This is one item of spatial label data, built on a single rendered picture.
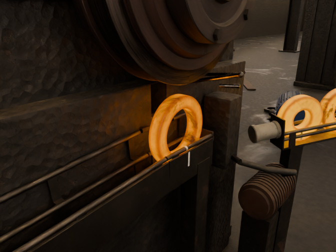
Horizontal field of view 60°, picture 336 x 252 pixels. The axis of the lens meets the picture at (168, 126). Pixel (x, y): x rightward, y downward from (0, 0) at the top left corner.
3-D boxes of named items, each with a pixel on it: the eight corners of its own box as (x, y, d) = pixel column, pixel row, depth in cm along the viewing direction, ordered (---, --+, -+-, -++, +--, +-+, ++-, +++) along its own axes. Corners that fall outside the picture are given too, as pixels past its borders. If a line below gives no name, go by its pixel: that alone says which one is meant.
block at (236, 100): (198, 161, 100) (200, 93, 91) (210, 153, 105) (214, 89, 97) (225, 172, 93) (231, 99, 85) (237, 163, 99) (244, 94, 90)
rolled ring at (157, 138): (204, 89, 77) (194, 87, 79) (158, 105, 64) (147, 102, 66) (201, 152, 84) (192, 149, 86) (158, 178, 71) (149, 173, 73)
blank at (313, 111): (276, 98, 95) (282, 101, 92) (318, 91, 98) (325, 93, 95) (274, 141, 101) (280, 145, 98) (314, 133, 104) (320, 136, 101)
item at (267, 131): (247, 139, 99) (247, 122, 97) (271, 134, 101) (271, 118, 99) (256, 146, 94) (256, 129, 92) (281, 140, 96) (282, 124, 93)
